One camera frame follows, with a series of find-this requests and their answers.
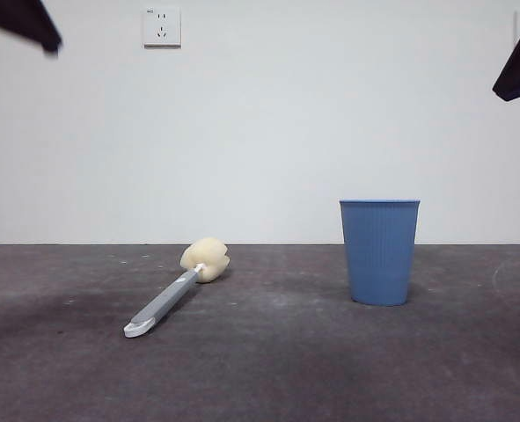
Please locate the blue ribbed plastic cup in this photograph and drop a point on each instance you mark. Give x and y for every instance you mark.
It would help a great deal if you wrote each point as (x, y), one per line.
(379, 259)

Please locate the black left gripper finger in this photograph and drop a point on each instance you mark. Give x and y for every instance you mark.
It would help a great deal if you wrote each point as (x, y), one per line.
(22, 19)

